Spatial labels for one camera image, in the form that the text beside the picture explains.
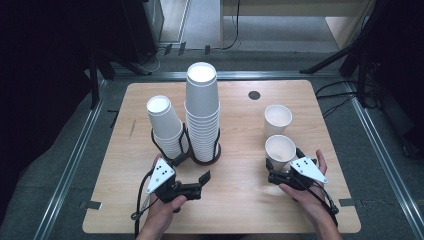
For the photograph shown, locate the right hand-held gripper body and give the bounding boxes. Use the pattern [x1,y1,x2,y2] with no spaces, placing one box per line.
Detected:
[267,156,329,192]

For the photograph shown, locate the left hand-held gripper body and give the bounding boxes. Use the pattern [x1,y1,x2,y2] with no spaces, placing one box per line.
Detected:
[145,158,203,205]

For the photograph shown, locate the white paper cup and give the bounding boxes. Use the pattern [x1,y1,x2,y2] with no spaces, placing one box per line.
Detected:
[264,104,294,139]
[264,134,298,173]

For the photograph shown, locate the black wire cup holder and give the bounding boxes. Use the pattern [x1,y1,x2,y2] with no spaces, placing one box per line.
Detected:
[150,122,190,162]
[184,124,222,167]

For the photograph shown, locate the short stack of white cups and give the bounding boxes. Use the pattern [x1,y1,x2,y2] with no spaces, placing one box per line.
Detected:
[146,95,190,160]

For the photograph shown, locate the tall stack of white cups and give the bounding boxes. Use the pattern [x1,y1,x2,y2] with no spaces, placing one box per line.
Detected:
[184,61,222,163]

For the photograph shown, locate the person's right hand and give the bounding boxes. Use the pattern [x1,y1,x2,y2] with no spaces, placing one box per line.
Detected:
[278,148,332,223]

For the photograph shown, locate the person's left hand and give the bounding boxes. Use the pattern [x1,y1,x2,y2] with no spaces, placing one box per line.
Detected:
[146,153,188,228]

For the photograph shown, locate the black tripod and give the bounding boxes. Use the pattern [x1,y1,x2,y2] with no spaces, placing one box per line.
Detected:
[299,0,381,109]

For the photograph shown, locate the black metal stand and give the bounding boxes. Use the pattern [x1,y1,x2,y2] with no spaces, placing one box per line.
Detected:
[87,49,116,110]

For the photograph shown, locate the black cabinet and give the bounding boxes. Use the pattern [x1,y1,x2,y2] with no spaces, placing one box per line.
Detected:
[121,0,165,66]

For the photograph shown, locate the light wooden desk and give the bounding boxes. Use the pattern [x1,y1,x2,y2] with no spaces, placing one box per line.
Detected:
[219,0,376,51]

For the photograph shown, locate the black curtain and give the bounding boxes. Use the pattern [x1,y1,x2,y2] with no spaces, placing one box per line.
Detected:
[0,0,124,214]

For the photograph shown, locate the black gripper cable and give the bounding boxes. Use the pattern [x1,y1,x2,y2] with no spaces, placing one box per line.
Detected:
[130,169,156,239]
[293,178,340,228]

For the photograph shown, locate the black floor cables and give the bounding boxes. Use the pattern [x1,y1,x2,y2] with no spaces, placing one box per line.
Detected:
[314,79,359,118]

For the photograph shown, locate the aluminium floor rail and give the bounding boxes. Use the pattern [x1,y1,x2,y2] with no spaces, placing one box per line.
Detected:
[111,70,344,81]
[33,79,109,240]
[343,79,424,239]

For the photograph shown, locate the white floor cable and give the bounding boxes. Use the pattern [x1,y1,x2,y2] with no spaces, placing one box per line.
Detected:
[143,46,168,75]

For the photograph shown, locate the black hanging cable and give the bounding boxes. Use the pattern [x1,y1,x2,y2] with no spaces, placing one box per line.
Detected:
[221,0,242,52]

